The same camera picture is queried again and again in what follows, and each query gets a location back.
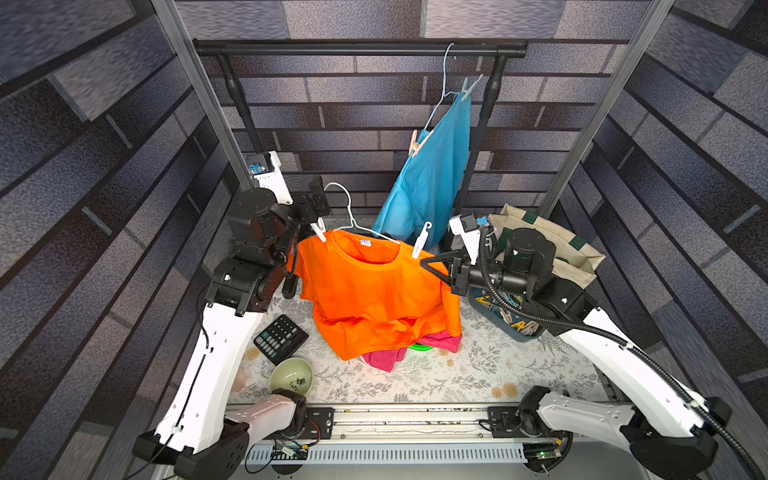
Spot white plastic hanger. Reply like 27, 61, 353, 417
324, 182, 400, 244

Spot black corrugated cable conduit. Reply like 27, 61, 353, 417
476, 224, 766, 480

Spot orange garment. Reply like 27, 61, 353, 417
295, 230, 462, 371

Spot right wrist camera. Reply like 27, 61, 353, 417
449, 214, 488, 255

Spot teal clothespin tray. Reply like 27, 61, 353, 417
468, 287, 544, 343

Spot black calculator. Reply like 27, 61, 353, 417
253, 314, 309, 365

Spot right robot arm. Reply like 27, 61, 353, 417
420, 226, 740, 479

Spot black clothes rack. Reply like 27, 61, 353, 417
193, 40, 528, 214

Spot green plastic laundry basket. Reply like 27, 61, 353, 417
408, 343, 434, 352

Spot white clothespin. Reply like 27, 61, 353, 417
309, 218, 327, 243
461, 74, 484, 101
412, 221, 432, 259

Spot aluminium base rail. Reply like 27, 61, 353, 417
167, 403, 661, 463

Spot beige clothespin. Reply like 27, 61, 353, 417
408, 129, 432, 157

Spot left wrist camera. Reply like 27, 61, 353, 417
246, 151, 293, 205

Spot light blue wire hanger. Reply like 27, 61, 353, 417
424, 42, 464, 132

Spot cream tote bag green handles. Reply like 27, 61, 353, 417
488, 204, 605, 289

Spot pink garment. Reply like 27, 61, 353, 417
361, 329, 464, 373

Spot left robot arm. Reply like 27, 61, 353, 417
132, 176, 330, 479

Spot blue t-shirt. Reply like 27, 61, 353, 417
373, 96, 472, 250

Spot green ceramic bowl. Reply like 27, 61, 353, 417
269, 357, 314, 396

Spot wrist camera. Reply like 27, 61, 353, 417
246, 151, 293, 205
449, 214, 488, 255

